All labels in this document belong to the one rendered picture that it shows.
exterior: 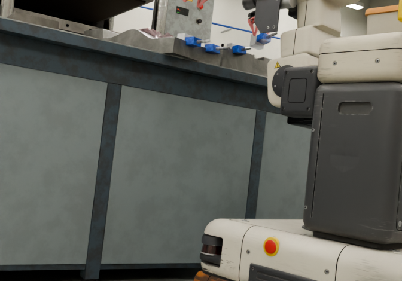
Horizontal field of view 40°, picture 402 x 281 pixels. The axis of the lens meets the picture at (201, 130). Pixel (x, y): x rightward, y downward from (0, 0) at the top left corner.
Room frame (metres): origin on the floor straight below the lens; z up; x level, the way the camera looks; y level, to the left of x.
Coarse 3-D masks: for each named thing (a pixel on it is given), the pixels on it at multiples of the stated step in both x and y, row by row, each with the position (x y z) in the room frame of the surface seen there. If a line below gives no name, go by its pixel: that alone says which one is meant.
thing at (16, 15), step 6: (18, 12) 1.82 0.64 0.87; (12, 18) 1.84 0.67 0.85; (18, 18) 1.82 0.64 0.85; (24, 18) 1.83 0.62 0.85; (30, 18) 1.84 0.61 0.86; (36, 18) 1.85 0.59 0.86; (42, 18) 1.86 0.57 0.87; (36, 24) 1.85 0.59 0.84; (42, 24) 1.86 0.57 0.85; (48, 24) 1.87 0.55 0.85; (54, 24) 1.88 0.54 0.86
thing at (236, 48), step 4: (228, 44) 2.16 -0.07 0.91; (232, 44) 2.14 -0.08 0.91; (236, 44) 2.15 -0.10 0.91; (232, 48) 2.14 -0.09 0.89; (236, 48) 2.11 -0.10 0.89; (240, 48) 2.11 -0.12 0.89; (244, 48) 2.10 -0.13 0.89; (248, 48) 2.08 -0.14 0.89; (236, 52) 2.11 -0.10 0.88; (240, 52) 2.11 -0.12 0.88; (244, 52) 2.12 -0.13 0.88
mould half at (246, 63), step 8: (224, 56) 2.11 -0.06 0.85; (232, 56) 2.13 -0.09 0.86; (240, 56) 2.15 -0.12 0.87; (248, 56) 2.17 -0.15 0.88; (224, 64) 2.11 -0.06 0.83; (232, 64) 2.13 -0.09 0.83; (240, 64) 2.16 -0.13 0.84; (248, 64) 2.18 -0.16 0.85; (256, 64) 2.20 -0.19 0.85; (264, 64) 2.22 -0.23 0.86; (256, 72) 2.20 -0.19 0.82; (264, 72) 2.22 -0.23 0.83
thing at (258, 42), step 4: (276, 32) 2.14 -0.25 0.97; (252, 36) 2.22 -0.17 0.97; (256, 36) 2.20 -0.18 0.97; (260, 36) 2.18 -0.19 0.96; (264, 36) 2.17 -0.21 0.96; (268, 36) 2.16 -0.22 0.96; (252, 40) 2.21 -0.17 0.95; (256, 40) 2.20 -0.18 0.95; (260, 40) 2.18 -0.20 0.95; (264, 40) 2.18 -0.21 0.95; (268, 40) 2.18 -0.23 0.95; (252, 44) 2.21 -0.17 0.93; (256, 44) 2.20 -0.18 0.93; (260, 44) 2.21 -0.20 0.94; (264, 44) 2.22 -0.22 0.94; (256, 48) 2.24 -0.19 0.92; (260, 48) 2.23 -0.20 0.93
